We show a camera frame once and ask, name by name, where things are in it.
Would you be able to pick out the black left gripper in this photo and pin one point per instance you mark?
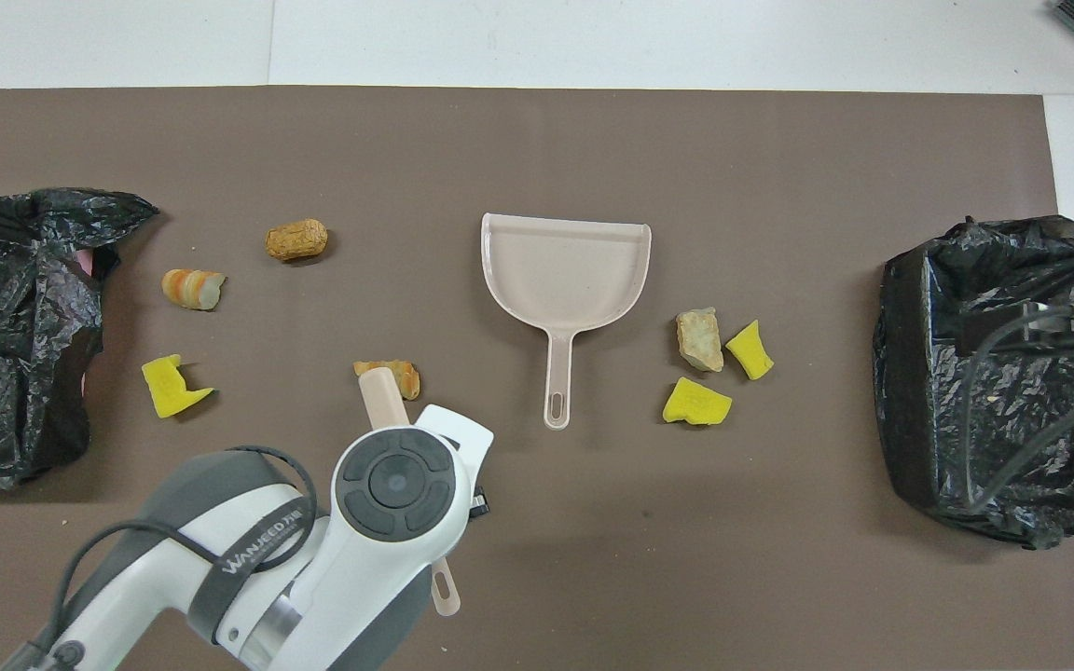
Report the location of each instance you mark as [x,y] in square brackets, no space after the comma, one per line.
[480,503]

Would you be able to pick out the beige hand brush black bristles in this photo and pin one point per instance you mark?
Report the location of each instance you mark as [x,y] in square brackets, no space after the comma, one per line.
[383,401]

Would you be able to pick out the wide yellow sponge piece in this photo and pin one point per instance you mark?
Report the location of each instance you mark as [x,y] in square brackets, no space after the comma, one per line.
[695,403]

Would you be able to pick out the beige plastic dustpan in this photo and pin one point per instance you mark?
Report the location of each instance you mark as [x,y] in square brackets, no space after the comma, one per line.
[565,270]

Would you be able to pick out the small yellow sponge piece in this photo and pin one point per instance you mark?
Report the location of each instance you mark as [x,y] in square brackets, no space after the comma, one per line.
[750,352]

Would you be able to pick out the pale rock-like bread chunk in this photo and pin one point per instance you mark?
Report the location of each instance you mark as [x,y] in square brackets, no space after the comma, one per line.
[699,340]

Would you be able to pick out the brown peanut-shaped bread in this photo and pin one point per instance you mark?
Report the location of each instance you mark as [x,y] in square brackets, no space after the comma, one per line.
[296,240]

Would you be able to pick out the yellow sponge with green back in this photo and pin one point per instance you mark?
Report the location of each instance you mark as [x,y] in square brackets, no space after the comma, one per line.
[167,391]

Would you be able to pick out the orange striped bread roll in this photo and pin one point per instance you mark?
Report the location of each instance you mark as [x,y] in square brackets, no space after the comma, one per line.
[190,289]

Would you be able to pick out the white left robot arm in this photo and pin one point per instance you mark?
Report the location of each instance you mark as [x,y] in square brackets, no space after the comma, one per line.
[378,559]

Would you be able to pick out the right black trash bag bin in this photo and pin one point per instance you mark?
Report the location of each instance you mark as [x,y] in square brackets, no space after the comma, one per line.
[929,447]

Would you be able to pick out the pink plastic bin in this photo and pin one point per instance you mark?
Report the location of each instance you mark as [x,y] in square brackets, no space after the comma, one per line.
[86,264]

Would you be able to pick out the black trash bag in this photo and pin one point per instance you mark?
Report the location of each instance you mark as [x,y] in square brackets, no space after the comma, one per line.
[24,410]

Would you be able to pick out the brown table mat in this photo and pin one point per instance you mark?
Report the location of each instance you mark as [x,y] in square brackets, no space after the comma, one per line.
[500,140]

